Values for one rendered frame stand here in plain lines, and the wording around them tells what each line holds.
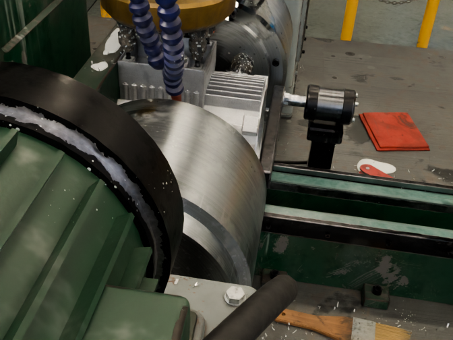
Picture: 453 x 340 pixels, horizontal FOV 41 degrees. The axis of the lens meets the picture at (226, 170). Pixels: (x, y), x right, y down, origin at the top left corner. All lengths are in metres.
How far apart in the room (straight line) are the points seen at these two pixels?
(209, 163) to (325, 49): 1.16
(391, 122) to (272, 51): 0.49
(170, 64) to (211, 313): 0.30
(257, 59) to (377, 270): 0.39
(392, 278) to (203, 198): 0.47
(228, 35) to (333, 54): 0.75
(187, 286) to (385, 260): 0.53
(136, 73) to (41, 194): 0.57
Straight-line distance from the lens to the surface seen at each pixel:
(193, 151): 0.63
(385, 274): 0.98
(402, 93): 1.59
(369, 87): 1.59
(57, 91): 0.32
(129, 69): 0.84
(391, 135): 1.38
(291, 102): 1.02
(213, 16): 0.78
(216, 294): 0.48
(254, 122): 0.82
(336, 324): 0.94
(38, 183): 0.27
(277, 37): 1.02
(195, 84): 0.83
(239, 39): 1.02
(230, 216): 0.61
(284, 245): 0.95
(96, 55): 0.86
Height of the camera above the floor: 1.51
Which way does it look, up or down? 36 degrees down
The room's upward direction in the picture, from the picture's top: 4 degrees clockwise
